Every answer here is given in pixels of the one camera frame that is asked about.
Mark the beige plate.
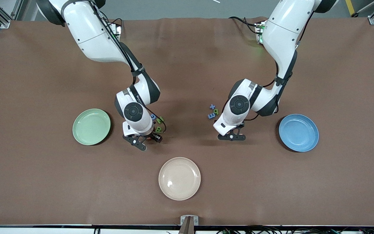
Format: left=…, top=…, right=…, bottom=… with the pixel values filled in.
left=158, top=157, right=201, bottom=201

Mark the green plate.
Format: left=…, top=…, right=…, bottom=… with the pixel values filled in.
left=72, top=108, right=111, bottom=146

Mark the brown table cover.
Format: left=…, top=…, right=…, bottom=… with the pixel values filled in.
left=0, top=17, right=374, bottom=226

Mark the blue plate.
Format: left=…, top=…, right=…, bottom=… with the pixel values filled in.
left=278, top=113, right=319, bottom=152

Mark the base connector box green light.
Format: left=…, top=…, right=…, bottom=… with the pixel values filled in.
left=255, top=21, right=267, bottom=44
left=109, top=23, right=123, bottom=42

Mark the grey metal rod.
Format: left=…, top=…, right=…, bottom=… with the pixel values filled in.
left=353, top=0, right=374, bottom=17

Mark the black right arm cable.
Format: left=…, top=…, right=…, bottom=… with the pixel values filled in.
left=90, top=0, right=167, bottom=134

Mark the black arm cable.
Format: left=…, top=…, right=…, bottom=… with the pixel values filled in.
left=242, top=10, right=314, bottom=121
left=90, top=0, right=167, bottom=134

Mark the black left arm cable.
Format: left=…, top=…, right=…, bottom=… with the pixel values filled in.
left=242, top=10, right=314, bottom=121

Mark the grey metal bracket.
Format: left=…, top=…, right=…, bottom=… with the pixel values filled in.
left=180, top=215, right=199, bottom=226

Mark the tan camera support pole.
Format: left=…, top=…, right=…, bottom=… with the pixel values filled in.
left=178, top=217, right=195, bottom=234

